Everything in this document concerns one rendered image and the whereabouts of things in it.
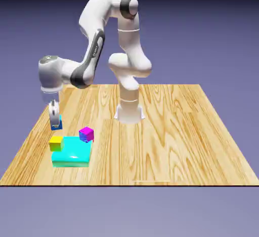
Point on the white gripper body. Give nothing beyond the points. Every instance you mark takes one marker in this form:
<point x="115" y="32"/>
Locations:
<point x="54" y="111"/>

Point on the small blue cube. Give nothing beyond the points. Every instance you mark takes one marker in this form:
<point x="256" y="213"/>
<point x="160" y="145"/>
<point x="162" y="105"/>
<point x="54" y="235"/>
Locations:
<point x="57" y="127"/>

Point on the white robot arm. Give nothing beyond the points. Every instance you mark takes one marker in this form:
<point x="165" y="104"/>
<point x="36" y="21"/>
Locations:
<point x="129" y="38"/>

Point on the small yellow cube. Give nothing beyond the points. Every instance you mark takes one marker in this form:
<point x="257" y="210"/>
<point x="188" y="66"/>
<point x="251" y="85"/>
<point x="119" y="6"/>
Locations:
<point x="56" y="143"/>

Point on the small magenta cube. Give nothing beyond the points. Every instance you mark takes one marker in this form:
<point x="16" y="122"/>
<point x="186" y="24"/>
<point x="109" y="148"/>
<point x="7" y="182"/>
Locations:
<point x="86" y="134"/>

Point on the large cyan box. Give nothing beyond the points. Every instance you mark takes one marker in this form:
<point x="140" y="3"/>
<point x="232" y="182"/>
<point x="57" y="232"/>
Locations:
<point x="72" y="154"/>

